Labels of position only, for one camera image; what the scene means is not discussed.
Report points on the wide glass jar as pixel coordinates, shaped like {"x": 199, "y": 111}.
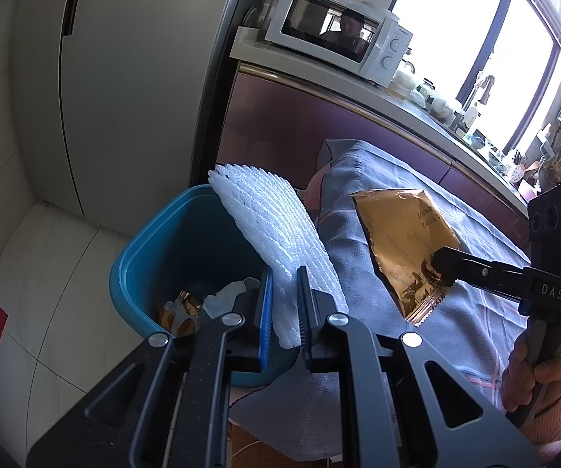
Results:
{"x": 442, "y": 108}

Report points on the person's right hand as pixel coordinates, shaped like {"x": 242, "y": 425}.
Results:
{"x": 519, "y": 375}

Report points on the grey refrigerator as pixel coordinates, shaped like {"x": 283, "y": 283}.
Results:
{"x": 139, "y": 83}

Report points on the white tissue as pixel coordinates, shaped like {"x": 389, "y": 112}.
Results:
{"x": 226, "y": 297}

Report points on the blue plastic bin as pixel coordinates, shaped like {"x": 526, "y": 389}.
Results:
{"x": 139, "y": 273}

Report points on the small brown foil wrapper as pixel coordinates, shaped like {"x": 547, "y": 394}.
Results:
{"x": 187, "y": 302}

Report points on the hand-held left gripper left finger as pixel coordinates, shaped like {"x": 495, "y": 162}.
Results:
{"x": 264, "y": 321}

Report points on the metal kitchen faucet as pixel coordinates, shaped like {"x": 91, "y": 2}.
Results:
{"x": 482, "y": 87}

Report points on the white microwave oven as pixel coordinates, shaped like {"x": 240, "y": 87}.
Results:
{"x": 324, "y": 24}

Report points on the pink pot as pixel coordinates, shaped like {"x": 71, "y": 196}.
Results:
{"x": 526, "y": 187}

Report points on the white dish soap bottle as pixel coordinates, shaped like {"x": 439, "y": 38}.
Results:
{"x": 470, "y": 119}

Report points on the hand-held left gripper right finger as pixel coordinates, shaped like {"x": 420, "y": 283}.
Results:
{"x": 304, "y": 317}

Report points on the blue plaid tablecloth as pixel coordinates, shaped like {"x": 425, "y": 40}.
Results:
{"x": 341, "y": 234}

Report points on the gold snack wrapper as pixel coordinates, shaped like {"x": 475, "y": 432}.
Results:
{"x": 402, "y": 243}

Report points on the white dotted utensil holder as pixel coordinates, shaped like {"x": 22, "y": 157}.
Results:
{"x": 515, "y": 171}

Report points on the kitchen window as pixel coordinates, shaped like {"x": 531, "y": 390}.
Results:
{"x": 446, "y": 34}

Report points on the white foam fruit net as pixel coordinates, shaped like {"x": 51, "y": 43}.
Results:
{"x": 270, "y": 224}

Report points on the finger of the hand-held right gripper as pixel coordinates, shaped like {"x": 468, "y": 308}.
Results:
{"x": 475, "y": 262}
{"x": 480, "y": 282}

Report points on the purple kitchen counter cabinet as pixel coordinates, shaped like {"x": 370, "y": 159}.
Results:
{"x": 280, "y": 122}

